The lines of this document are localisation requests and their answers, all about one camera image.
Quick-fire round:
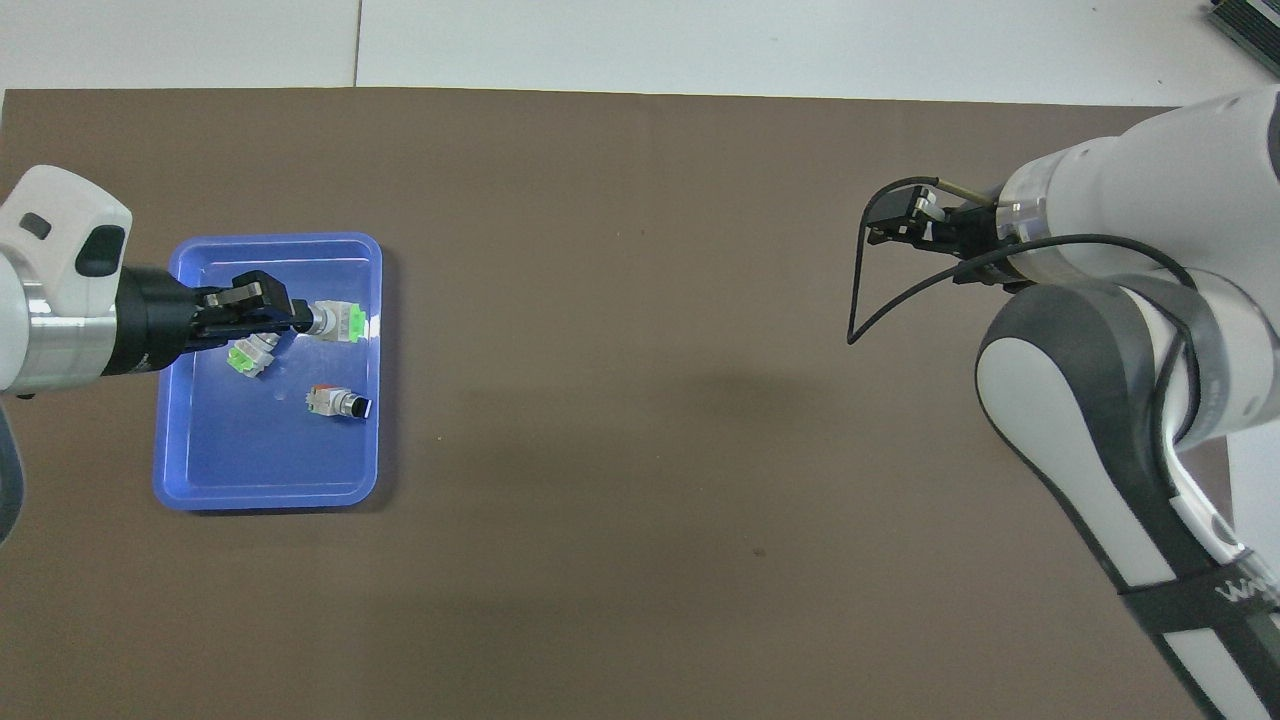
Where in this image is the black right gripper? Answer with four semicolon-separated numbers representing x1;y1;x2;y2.
865;186;1012;292

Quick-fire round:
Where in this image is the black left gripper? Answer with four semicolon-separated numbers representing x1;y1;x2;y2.
104;264;314;377

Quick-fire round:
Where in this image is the green capped selector switch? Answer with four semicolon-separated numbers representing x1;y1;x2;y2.
226;332;282;380
304;299;367;344

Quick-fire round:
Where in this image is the blue plastic tray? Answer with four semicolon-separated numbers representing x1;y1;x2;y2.
151;231;385;514

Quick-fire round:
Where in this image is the brown table mat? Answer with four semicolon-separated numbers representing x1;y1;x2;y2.
0;87;1280;720

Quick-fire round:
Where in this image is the grey ribbed device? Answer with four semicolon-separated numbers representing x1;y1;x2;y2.
1204;0;1280;53

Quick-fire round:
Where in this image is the orange capped selector switch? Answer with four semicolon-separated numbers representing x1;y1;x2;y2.
304;382;374;422

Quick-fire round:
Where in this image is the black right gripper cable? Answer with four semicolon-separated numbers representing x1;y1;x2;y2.
846;176;1203;463

